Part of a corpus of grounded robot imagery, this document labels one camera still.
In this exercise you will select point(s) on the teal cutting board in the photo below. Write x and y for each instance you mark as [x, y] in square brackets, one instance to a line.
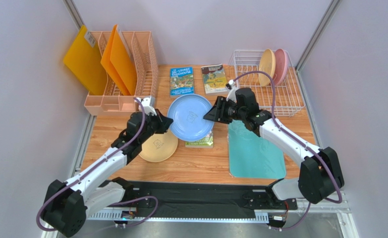
[253, 157]

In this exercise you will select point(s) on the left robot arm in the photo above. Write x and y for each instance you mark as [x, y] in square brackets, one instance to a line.
[68, 204]

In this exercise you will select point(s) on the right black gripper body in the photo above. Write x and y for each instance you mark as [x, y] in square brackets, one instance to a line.
[222, 110]

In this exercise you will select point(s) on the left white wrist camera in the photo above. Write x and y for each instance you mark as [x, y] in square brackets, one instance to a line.
[146, 105]

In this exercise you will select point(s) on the white wire dish rack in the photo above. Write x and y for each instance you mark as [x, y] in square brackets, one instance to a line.
[289, 98]

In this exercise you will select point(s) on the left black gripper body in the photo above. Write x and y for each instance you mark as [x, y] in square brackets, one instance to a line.
[151, 121]

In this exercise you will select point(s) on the blue treehouse book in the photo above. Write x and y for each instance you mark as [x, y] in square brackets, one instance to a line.
[181, 81]

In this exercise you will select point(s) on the brown cover book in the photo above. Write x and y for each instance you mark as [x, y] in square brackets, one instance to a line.
[214, 79]

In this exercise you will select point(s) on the pink plate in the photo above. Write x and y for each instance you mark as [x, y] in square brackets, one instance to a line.
[281, 66]

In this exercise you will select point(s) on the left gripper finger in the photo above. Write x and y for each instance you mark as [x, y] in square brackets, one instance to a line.
[163, 120]
[162, 126]

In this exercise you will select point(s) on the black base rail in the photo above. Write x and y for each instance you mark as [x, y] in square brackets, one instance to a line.
[196, 200]

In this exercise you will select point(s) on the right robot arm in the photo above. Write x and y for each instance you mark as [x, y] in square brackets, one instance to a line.
[320, 172]

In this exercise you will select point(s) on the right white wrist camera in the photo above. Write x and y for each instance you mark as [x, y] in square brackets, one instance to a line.
[231, 87]

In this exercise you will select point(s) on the yellow folder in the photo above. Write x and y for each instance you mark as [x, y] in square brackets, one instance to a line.
[84, 60]

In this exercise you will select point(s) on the pink file organizer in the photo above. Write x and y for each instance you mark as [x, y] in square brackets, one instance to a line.
[113, 102]

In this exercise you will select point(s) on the blue plate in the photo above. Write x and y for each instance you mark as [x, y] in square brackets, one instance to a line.
[187, 112]

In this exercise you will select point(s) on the beige plate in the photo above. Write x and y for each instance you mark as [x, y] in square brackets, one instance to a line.
[159, 147]

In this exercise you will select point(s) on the orange folder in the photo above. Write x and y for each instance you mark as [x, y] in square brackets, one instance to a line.
[116, 61]

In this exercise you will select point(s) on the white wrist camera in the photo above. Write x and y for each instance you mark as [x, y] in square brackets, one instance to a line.
[231, 87]
[146, 105]

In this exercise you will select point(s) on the green treehouse book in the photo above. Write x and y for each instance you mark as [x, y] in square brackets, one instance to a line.
[206, 142]

